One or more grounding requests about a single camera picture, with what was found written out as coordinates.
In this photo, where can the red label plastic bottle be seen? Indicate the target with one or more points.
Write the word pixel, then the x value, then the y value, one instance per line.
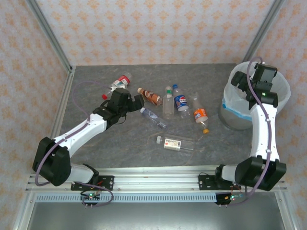
pixel 122 80

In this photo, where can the brown plastic bottle cream cap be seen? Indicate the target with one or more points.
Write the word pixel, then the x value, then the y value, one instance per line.
pixel 151 96

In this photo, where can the clear bottle white label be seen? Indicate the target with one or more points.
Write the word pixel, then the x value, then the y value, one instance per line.
pixel 172 143

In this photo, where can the orange label plastic bottle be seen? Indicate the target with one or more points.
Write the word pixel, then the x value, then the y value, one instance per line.
pixel 200 114

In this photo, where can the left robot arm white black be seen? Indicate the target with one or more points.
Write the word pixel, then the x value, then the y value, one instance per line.
pixel 79 129

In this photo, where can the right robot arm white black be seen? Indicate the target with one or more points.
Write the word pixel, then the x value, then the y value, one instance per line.
pixel 261 134

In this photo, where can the bin with white liner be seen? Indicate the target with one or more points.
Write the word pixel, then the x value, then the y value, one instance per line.
pixel 283 91

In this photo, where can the grey round bin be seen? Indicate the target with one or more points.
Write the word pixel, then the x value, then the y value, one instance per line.
pixel 230 119

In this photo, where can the small clear bottle blue label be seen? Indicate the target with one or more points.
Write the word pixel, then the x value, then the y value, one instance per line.
pixel 152 116

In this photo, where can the clear plastic bottle green cap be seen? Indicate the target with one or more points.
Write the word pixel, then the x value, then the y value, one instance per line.
pixel 168 105

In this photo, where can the blue tape strip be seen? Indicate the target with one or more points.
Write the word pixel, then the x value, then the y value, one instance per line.
pixel 224 105

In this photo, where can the Pepsi plastic bottle blue cap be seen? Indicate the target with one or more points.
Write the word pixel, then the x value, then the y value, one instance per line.
pixel 180 100

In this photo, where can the small circuit board with LEDs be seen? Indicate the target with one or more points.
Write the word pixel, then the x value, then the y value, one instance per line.
pixel 231 198
pixel 90 197

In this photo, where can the grey metal sheet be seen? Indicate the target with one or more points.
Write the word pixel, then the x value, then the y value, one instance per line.
pixel 156 215

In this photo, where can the aluminium frame post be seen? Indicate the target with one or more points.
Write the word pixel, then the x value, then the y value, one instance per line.
pixel 263 28
pixel 48 31

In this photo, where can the aluminium table side rail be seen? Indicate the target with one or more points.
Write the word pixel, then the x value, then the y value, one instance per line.
pixel 63 100

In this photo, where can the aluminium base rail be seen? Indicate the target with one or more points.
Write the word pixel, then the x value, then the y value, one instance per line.
pixel 156 178

